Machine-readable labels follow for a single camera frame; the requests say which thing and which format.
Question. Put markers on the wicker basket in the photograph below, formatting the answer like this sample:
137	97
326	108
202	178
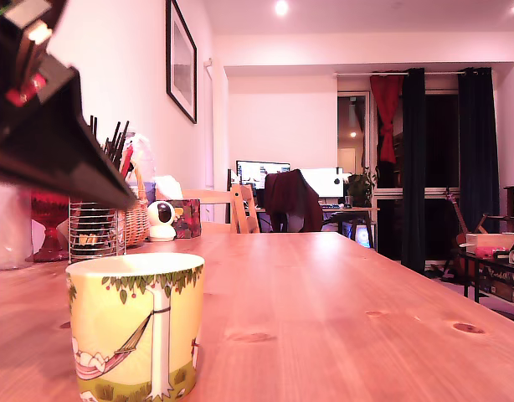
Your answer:
139	222

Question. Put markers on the clear water bottle blue cap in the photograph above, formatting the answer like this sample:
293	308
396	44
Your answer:
8	226

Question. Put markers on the white wall pipe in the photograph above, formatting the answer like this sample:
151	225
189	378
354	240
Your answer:
208	125

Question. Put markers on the acoustic guitar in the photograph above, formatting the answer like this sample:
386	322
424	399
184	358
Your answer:
459	238

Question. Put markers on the white tissue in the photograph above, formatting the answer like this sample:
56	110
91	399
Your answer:
168	186

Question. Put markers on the pale wooden box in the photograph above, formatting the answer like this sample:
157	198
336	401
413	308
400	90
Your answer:
489	240

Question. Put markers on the narrow dark curtain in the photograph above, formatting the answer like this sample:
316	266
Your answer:
413	167

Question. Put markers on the dark wooden rack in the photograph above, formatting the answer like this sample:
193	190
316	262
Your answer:
508	218

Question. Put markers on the small black webcam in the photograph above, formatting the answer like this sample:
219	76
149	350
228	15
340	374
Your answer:
336	181

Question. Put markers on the wooden desk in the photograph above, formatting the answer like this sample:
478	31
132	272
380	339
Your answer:
349	209

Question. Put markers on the clear plastic bottle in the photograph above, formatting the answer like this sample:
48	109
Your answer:
144	161

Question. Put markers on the low black side table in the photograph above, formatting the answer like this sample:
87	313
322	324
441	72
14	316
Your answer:
491	261

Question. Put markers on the bright white computer monitor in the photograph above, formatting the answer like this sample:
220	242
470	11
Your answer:
324	182

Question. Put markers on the black framed computer monitor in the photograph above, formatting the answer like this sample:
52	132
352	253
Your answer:
253	171

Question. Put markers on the wooden high chair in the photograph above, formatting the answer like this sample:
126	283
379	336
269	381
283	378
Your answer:
243	209

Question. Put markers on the pink plastic item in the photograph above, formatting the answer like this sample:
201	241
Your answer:
485	251

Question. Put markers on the wide dark curtain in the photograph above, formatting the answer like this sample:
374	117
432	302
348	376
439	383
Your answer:
477	146

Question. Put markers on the printed cardboard box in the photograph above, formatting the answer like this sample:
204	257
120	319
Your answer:
506	287

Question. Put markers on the glowing computer tower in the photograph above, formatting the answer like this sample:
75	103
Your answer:
362	235

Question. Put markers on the black framed picture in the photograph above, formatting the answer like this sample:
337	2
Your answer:
181	63

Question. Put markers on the dark maroon jacket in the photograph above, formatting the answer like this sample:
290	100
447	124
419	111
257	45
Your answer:
291	197

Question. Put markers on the pale grey camera box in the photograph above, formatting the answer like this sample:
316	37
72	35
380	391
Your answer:
27	9

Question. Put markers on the red curtain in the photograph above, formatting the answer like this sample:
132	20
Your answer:
385	109

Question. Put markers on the yellow illustrated coffee mug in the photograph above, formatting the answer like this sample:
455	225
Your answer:
116	335

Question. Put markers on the green potted plant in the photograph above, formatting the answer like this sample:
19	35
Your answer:
360	186

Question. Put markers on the white curtain rod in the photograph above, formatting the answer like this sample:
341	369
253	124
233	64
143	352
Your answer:
366	73

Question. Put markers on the small white round camera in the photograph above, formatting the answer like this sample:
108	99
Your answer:
161	220

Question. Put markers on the red glass pedestal bowl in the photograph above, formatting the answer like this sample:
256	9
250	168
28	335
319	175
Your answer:
47	226

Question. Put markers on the red floral tissue box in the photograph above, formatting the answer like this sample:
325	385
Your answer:
186	218

